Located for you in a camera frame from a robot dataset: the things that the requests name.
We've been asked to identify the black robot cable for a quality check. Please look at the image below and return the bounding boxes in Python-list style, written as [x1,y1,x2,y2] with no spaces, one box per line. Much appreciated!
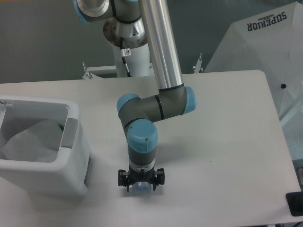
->
[119,37,132,78]

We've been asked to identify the white metal mounting bracket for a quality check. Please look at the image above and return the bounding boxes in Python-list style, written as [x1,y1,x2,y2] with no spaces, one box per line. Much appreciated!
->
[81,61,154,79]

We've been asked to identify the white plastic trash can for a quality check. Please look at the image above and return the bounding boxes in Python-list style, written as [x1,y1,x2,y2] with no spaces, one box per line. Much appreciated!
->
[0,95,92,196]

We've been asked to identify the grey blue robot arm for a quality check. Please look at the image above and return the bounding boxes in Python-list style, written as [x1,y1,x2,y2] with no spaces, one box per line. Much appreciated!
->
[73,0,196,189]

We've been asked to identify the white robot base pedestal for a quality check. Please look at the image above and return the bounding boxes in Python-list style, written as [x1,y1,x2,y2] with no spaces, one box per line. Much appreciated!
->
[112,44,150,66]

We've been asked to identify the clear plastic water bottle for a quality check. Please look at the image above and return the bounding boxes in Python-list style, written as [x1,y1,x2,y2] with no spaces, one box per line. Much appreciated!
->
[132,182,151,193]

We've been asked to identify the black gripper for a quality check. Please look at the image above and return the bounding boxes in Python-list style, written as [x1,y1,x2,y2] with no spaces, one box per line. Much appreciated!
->
[118,166,165,192]

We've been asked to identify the white plastic bag green tag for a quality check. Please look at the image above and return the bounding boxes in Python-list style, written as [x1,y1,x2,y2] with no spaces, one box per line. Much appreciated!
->
[0,120,63,163]

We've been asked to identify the black device at edge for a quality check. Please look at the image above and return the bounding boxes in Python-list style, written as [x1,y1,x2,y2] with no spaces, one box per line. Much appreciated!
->
[286,192,303,217]

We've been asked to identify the white Superior umbrella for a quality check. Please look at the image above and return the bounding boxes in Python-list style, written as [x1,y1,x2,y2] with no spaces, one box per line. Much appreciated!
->
[205,2,303,160]

